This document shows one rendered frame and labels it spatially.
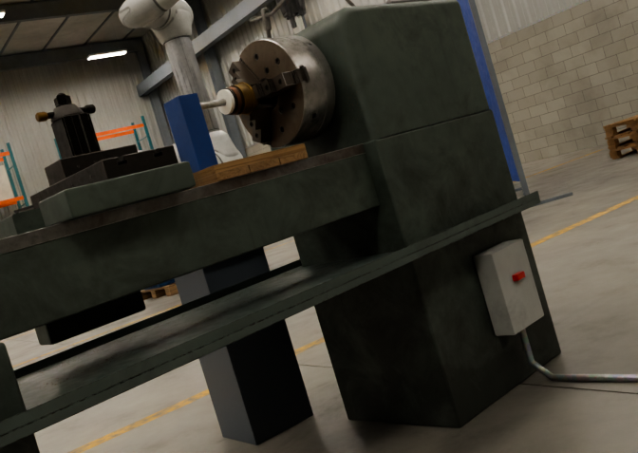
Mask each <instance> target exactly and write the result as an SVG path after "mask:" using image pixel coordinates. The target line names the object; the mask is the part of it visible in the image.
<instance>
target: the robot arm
mask: <svg viewBox="0 0 638 453"><path fill-rule="evenodd" d="M280 1H281V0H276V2H277V4H278V3H279V2H280ZM280 10H281V12H282V14H283V17H284V18H286V17H287V20H290V22H291V27H292V28H293V31H294V34H296V33H298V32H299V31H301V30H303V29H305V23H304V20H303V15H305V14H306V6H305V0H287V1H286V2H285V3H284V5H283V6H282V7H281V8H280ZM298 13H299V14H298ZM119 18H120V20H121V22H122V24H123V25H124V26H126V27H128V28H140V27H143V28H150V29H152V30H153V32H154V33H155V35H156V36H157V38H158V39H159V42H160V43H161V44H163V45H164V46H165V49H166V53H167V56H168V59H169V62H170V65H171V68H172V70H173V73H174V76H175V79H176V82H177V85H178V90H179V93H180V95H186V94H193V93H196V94H197V96H198V99H199V102H200V103H203V102H209V101H210V98H209V95H208V92H207V89H206V86H205V84H204V81H203V78H202V75H201V72H200V69H199V66H198V63H197V58H196V54H195V52H194V49H193V46H192V43H191V40H190V38H191V36H192V24H193V20H194V14H193V11H192V9H191V7H190V6H189V5H188V4H187V3H186V2H185V1H184V0H125V1H124V3H123V4H122V6H121V7H120V9H119ZM202 112H203V116H204V119H205V122H206V124H207V128H208V131H209V134H210V138H211V141H212V144H213V147H214V150H215V153H216V159H217V162H218V164H220V163H223V162H228V161H232V160H239V159H243V157H242V155H241V153H240V152H239V151H238V150H237V149H236V147H235V145H234V144H233V142H232V140H231V138H230V137H229V135H228V134H227V133H225V132H224V131H222V130H219V127H218V124H217V121H216V116H215V113H214V110H213V109H212V108H209V109H203V110H202Z"/></svg>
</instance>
